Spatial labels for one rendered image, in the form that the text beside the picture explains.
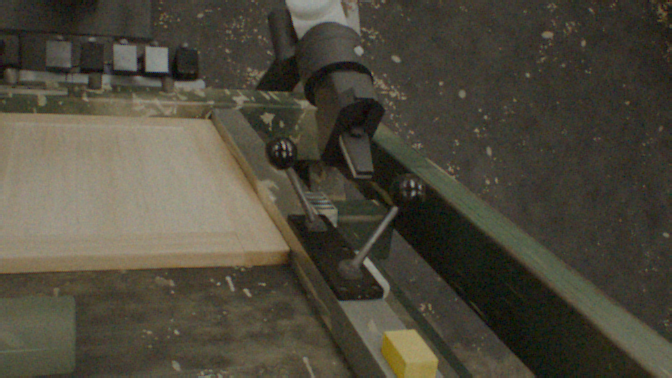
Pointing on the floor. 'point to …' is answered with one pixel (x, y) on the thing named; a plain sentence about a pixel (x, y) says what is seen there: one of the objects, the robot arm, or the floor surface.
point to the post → (272, 81)
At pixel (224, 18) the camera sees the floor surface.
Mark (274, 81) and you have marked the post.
